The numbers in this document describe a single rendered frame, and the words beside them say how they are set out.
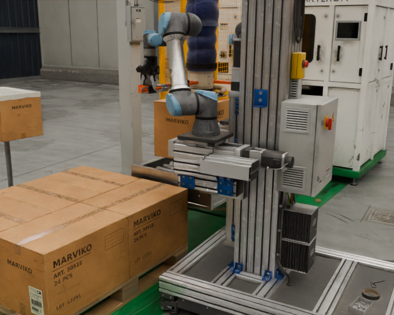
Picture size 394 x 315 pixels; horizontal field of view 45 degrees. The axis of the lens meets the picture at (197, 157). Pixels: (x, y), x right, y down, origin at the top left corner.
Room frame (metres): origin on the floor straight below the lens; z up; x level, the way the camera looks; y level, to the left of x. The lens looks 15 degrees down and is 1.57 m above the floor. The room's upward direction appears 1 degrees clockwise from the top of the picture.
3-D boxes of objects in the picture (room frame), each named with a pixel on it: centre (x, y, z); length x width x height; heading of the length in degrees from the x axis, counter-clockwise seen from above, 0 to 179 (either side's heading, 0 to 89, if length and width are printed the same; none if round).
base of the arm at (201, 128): (2.49, -0.05, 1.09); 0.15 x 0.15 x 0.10
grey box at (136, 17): (4.35, 0.54, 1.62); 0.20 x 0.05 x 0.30; 147
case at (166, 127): (3.53, -0.02, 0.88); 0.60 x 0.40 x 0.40; 147
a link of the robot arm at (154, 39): (2.94, 0.25, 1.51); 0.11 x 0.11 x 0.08; 21
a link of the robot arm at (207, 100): (2.49, -0.04, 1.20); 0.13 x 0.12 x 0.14; 111
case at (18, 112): (4.38, 1.79, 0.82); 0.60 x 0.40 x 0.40; 52
